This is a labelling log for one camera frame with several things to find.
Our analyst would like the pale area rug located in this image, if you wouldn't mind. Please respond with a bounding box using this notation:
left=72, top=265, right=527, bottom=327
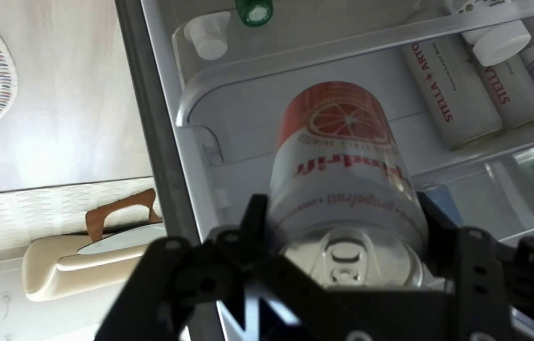
left=0, top=174, right=159, bottom=253

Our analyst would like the white Stella Artois can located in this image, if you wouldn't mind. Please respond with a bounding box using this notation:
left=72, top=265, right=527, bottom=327
left=402, top=34, right=504, bottom=151
left=474, top=54, right=534, bottom=128

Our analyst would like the red white soda can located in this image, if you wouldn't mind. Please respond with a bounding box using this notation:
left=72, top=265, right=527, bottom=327
left=267, top=79, right=434, bottom=291

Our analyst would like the beige sofa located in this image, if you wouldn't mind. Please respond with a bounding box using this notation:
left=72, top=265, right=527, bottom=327
left=19, top=231, right=169, bottom=303

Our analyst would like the glass coffee table wood base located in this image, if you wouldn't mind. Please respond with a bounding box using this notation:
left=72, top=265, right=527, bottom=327
left=76, top=187, right=169, bottom=257

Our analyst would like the dark wine bottle green cap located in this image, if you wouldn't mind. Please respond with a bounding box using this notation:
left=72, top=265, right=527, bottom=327
left=233, top=0, right=277, bottom=28

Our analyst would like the refrigerator door with clear bins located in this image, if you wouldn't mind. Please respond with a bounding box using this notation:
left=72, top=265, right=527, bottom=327
left=114, top=0, right=534, bottom=341

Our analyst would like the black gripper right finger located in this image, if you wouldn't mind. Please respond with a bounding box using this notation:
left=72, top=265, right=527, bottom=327
left=417, top=191, right=534, bottom=341

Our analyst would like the white capped bottle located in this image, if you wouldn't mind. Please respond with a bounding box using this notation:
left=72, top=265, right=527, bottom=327
left=443, top=0, right=534, bottom=68

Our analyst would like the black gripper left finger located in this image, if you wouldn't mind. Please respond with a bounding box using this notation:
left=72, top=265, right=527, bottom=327
left=95, top=191, right=345, bottom=341

